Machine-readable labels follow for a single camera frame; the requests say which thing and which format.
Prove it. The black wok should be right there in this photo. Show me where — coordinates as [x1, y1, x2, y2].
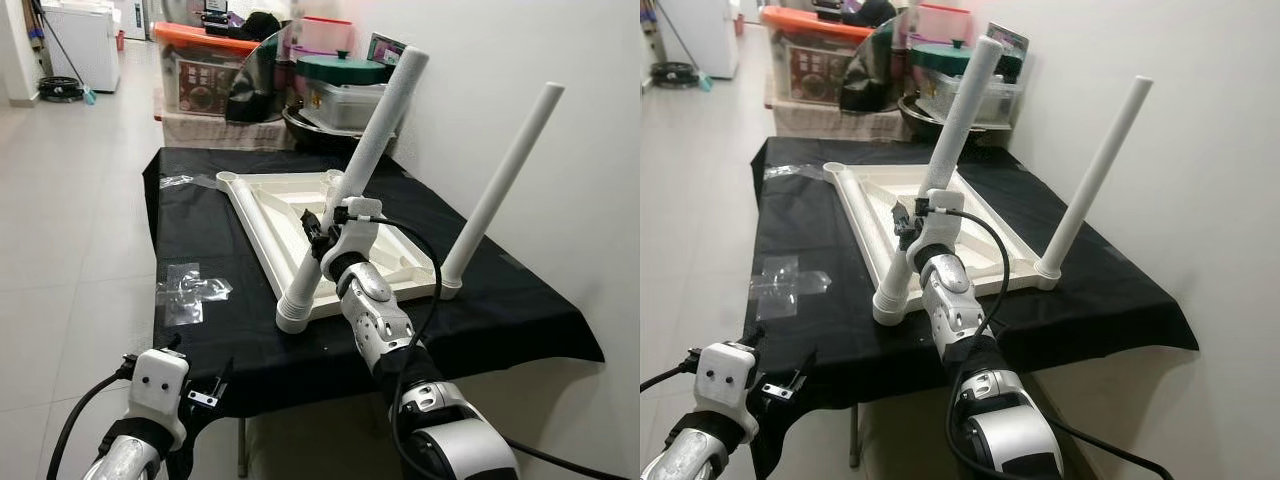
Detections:
[894, 92, 1013, 143]
[281, 100, 398, 153]

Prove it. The pink plastic box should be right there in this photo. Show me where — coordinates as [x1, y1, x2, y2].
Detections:
[289, 15, 357, 57]
[904, 3, 972, 47]

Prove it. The patterned beige cloth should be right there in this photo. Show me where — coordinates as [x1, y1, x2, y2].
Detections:
[157, 110, 293, 153]
[767, 100, 903, 143]

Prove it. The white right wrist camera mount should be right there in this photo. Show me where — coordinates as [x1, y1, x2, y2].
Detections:
[905, 189, 967, 269]
[319, 196, 385, 284]

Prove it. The coiled black cable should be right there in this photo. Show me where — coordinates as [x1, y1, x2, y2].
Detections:
[649, 62, 700, 91]
[37, 75, 88, 104]

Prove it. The white plastic table top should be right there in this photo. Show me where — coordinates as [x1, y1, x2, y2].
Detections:
[822, 160, 1064, 317]
[215, 168, 467, 323]

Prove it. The clear plastic container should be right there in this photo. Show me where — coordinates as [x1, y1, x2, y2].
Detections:
[298, 80, 389, 133]
[914, 70, 1023, 127]

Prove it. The black shiny bag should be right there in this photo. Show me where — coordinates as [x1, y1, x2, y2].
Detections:
[837, 14, 908, 114]
[224, 24, 297, 127]

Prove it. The storage box with orange lid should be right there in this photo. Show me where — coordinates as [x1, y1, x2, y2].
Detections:
[151, 22, 264, 117]
[759, 5, 873, 107]

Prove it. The green pot lid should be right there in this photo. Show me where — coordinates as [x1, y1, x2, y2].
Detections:
[907, 40, 978, 78]
[294, 52, 392, 88]

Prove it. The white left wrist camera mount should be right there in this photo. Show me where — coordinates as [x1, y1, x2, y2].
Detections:
[694, 341, 762, 443]
[127, 347, 192, 454]

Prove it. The dark framed picture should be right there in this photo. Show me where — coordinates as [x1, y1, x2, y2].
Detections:
[364, 33, 410, 68]
[984, 22, 1030, 83]

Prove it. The black tablecloth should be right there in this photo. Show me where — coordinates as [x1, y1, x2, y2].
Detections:
[742, 135, 1200, 480]
[142, 145, 607, 480]

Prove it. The white appliance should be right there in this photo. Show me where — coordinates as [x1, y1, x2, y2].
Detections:
[40, 0, 122, 94]
[655, 0, 742, 81]

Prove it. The broom with teal head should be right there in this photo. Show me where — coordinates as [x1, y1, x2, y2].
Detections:
[33, 0, 101, 107]
[665, 0, 714, 93]

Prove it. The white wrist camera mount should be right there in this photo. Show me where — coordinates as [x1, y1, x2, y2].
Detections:
[127, 347, 192, 454]
[319, 196, 385, 284]
[905, 189, 967, 269]
[694, 341, 762, 443]

